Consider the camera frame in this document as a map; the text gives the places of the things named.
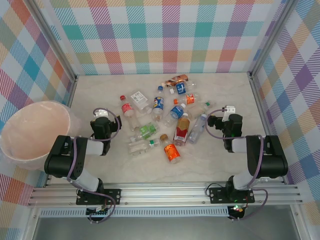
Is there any clear bottle green cap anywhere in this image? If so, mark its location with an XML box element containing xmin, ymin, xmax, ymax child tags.
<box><xmin>187</xmin><ymin>100</ymin><xmax>217</xmax><ymax>120</ymax></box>

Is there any clear water bottle pale cap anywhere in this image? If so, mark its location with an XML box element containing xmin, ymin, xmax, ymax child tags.
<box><xmin>186</xmin><ymin>113</ymin><xmax>209</xmax><ymax>145</ymax></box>

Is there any orange label orange cap bottle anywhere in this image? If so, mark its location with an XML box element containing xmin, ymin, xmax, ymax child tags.
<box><xmin>173</xmin><ymin>92</ymin><xmax>202</xmax><ymax>106</ymax></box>

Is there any red label red cap bottle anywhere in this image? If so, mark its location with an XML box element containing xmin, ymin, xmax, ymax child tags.
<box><xmin>118</xmin><ymin>94</ymin><xmax>141</xmax><ymax>133</ymax></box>

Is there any red gold label tea bottle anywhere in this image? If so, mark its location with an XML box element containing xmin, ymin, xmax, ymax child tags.
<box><xmin>172</xmin><ymin>112</ymin><xmax>190</xmax><ymax>147</ymax></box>

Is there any blue label plastic bottle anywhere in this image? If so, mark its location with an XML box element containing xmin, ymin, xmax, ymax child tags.
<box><xmin>168</xmin><ymin>81</ymin><xmax>198</xmax><ymax>96</ymax></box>
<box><xmin>163</xmin><ymin>102</ymin><xmax>188</xmax><ymax>127</ymax></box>

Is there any clear bottle green-white label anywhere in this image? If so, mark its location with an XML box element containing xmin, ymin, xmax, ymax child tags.
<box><xmin>127</xmin><ymin>138</ymin><xmax>161</xmax><ymax>158</ymax></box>

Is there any green label plastic bottle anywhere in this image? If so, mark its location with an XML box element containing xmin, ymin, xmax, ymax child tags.
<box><xmin>128</xmin><ymin>121</ymin><xmax>161</xmax><ymax>141</ymax></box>

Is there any clear bottle white label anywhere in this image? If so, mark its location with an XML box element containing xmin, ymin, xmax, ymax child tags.
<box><xmin>128</xmin><ymin>90</ymin><xmax>154</xmax><ymax>115</ymax></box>

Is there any orange bottle brown cap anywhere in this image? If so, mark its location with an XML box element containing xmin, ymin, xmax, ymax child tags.
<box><xmin>159</xmin><ymin>133</ymin><xmax>182</xmax><ymax>165</ymax></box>

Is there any copper label plastic bottle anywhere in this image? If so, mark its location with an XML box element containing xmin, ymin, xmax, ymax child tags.
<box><xmin>163</xmin><ymin>74</ymin><xmax>190</xmax><ymax>88</ymax></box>

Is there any pepsi label plastic bottle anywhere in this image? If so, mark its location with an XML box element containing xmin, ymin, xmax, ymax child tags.
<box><xmin>151</xmin><ymin>85</ymin><xmax>166</xmax><ymax>123</ymax></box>

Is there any pink round waste bin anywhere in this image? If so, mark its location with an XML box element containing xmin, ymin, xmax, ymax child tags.
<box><xmin>0</xmin><ymin>100</ymin><xmax>72</xmax><ymax>172</ymax></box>

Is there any grey metal base panel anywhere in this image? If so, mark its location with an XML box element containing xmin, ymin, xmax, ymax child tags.
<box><xmin>32</xmin><ymin>216</ymin><xmax>301</xmax><ymax>240</ymax></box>

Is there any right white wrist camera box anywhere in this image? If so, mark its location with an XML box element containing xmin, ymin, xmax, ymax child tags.
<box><xmin>223</xmin><ymin>104</ymin><xmax>237</xmax><ymax>122</ymax></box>

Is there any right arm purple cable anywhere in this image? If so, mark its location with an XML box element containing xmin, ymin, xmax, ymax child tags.
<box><xmin>205</xmin><ymin>107</ymin><xmax>270</xmax><ymax>222</ymax></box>

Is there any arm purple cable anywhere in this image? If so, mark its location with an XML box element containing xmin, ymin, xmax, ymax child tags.
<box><xmin>205</xmin><ymin>107</ymin><xmax>270</xmax><ymax>222</ymax></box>
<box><xmin>66</xmin><ymin>107</ymin><xmax>123</xmax><ymax>224</ymax></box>

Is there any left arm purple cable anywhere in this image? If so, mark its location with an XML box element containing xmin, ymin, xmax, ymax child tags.
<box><xmin>66</xmin><ymin>107</ymin><xmax>123</xmax><ymax>224</ymax></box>

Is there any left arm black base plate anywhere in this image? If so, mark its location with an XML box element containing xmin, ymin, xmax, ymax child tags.
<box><xmin>75</xmin><ymin>188</ymin><xmax>123</xmax><ymax>206</ymax></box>

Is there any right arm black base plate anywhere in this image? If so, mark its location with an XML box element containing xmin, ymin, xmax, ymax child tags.
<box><xmin>208</xmin><ymin>186</ymin><xmax>256</xmax><ymax>205</ymax></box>

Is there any aluminium mounting rail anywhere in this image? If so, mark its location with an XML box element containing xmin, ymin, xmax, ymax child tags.
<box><xmin>26</xmin><ymin>181</ymin><xmax>304</xmax><ymax>208</ymax></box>

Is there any aluminium frame post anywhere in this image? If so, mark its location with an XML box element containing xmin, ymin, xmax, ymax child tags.
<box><xmin>248</xmin><ymin>0</ymin><xmax>300</xmax><ymax>79</ymax></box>
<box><xmin>29</xmin><ymin>0</ymin><xmax>79</xmax><ymax>85</ymax></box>

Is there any white slotted cable duct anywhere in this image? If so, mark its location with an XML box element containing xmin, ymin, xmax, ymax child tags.
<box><xmin>39</xmin><ymin>208</ymin><xmax>230</xmax><ymax>218</ymax></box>

